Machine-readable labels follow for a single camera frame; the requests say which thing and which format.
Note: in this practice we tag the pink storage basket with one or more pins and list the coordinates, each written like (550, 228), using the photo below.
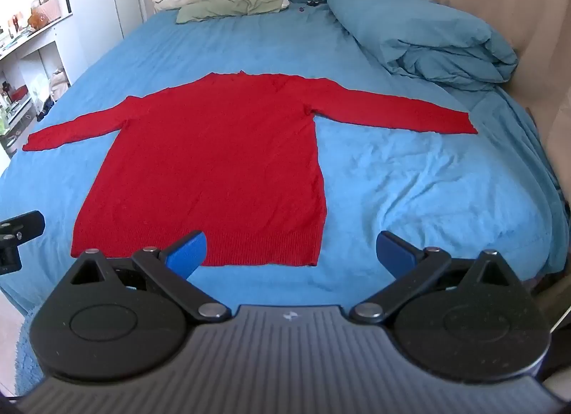
(48, 7)

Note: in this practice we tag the green pillow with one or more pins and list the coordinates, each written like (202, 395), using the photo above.
(232, 6)

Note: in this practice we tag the orange jar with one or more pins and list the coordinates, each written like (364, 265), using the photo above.
(38, 19)

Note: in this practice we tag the white plastic bag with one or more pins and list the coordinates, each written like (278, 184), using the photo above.
(59, 84)

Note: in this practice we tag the red box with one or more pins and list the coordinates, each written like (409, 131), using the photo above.
(20, 93)

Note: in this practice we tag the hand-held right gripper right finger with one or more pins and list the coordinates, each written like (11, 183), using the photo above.
(392, 254)

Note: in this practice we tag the blue bed sheet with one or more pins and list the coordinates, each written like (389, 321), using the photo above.
(401, 182)

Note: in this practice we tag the red knit sweater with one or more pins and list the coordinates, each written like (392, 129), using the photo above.
(214, 151)

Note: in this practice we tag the blue duvet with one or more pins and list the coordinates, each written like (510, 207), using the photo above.
(415, 30)

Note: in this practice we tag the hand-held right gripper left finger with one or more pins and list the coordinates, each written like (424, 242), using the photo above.
(189, 254)

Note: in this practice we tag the blue fluffy rug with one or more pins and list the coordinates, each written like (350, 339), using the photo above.
(29, 351)

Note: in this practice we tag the white shelf unit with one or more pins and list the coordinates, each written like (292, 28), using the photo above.
(26, 52)

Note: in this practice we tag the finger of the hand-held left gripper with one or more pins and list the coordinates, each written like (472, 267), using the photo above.
(26, 223)

